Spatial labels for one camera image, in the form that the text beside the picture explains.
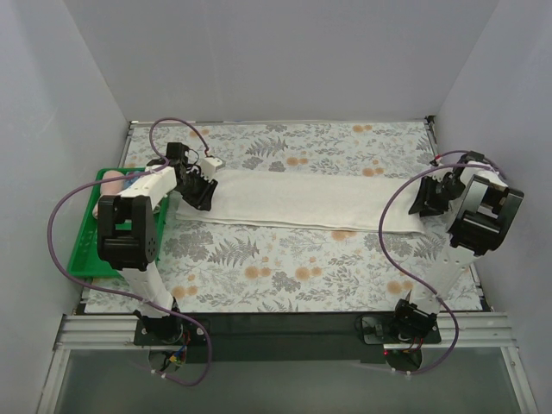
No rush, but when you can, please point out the white towel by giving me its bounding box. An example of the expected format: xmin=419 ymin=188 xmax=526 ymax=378
xmin=176 ymin=170 xmax=406 ymax=232

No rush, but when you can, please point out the pink towel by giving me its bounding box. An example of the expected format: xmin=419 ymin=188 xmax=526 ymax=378
xmin=99 ymin=170 xmax=125 ymax=197

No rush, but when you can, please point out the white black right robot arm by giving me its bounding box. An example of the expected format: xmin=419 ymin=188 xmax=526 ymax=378
xmin=391 ymin=151 xmax=524 ymax=341

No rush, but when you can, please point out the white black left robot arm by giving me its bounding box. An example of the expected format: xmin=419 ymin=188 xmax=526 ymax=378
xmin=97 ymin=142 xmax=223 ymax=344

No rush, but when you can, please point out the blue rolled towel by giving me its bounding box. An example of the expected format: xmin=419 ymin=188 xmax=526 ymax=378
xmin=122 ymin=171 xmax=141 ymax=190

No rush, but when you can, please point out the green plastic tray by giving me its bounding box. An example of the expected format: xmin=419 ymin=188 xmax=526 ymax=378
xmin=66 ymin=167 xmax=169 ymax=279

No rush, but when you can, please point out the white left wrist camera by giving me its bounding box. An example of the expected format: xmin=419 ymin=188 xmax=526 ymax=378
xmin=199 ymin=156 xmax=224 ymax=181

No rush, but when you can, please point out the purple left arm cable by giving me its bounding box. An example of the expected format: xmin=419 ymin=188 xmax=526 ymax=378
xmin=46 ymin=116 xmax=213 ymax=386

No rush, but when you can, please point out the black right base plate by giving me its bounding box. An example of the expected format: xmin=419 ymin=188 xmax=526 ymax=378
xmin=354 ymin=313 xmax=442 ymax=345

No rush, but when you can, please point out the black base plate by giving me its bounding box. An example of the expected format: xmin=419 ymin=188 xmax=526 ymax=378
xmin=354 ymin=313 xmax=442 ymax=345
xmin=133 ymin=317 xmax=206 ymax=346

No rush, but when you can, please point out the aluminium frame rail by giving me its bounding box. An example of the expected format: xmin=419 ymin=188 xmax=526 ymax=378
xmin=55 ymin=312 xmax=517 ymax=349

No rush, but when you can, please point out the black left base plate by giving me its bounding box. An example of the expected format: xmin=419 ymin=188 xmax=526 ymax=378
xmin=133 ymin=317 xmax=206 ymax=346

